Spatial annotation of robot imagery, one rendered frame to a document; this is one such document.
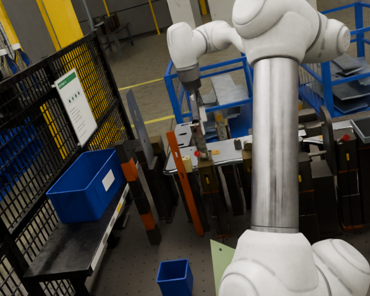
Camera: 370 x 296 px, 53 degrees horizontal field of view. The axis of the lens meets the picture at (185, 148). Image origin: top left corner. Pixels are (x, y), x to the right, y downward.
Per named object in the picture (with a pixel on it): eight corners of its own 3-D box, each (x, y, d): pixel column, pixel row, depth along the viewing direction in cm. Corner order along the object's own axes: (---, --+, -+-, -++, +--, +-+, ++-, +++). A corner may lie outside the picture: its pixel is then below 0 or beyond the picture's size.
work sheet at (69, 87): (98, 127, 184) (74, 67, 171) (81, 148, 164) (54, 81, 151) (94, 128, 184) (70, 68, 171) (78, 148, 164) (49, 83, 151)
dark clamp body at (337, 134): (356, 214, 148) (350, 127, 132) (366, 234, 137) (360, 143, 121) (337, 217, 149) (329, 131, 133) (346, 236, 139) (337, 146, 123)
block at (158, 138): (180, 196, 192) (160, 134, 177) (178, 205, 185) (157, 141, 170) (165, 198, 194) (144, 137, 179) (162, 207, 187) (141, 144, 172)
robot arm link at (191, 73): (199, 59, 146) (202, 73, 149) (177, 64, 148) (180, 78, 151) (197, 65, 138) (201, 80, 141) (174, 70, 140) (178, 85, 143)
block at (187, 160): (210, 226, 164) (189, 154, 149) (209, 231, 161) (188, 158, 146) (202, 227, 165) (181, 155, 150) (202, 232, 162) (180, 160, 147)
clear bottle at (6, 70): (35, 95, 149) (13, 46, 140) (27, 100, 143) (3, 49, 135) (21, 98, 150) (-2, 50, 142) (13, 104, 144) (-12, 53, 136)
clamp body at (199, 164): (231, 227, 160) (213, 156, 146) (231, 242, 152) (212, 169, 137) (216, 229, 162) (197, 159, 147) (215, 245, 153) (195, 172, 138)
